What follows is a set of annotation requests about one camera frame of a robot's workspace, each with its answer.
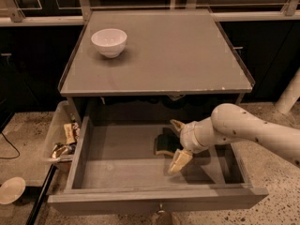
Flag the grey open top drawer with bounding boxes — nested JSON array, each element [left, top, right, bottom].
[[49, 115, 268, 216]]

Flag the black floor rail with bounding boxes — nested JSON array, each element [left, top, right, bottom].
[[25, 165, 56, 225]]

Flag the white ceramic bowl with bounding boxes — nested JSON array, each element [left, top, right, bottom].
[[91, 28, 128, 58]]

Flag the grey cabinet with counter top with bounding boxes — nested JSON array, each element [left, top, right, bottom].
[[59, 9, 254, 107]]

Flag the metal drawer knob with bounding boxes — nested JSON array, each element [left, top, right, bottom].
[[157, 203, 165, 215]]

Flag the snack packets in bin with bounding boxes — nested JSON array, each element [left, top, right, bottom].
[[50, 114, 81, 159]]

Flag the white plate on floor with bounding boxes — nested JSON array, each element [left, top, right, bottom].
[[0, 177, 26, 204]]

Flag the metal railing frame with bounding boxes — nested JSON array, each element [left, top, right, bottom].
[[0, 0, 300, 26]]

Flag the green and yellow sponge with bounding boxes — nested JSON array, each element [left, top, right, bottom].
[[155, 134, 182, 157]]

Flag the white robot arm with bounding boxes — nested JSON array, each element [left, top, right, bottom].
[[169, 103, 300, 173]]

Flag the black cable on floor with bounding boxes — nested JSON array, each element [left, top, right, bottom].
[[0, 131, 21, 160]]

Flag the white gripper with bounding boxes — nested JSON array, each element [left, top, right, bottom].
[[168, 119, 207, 174]]

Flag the clear plastic storage bin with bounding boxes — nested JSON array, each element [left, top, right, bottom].
[[42, 101, 76, 172]]

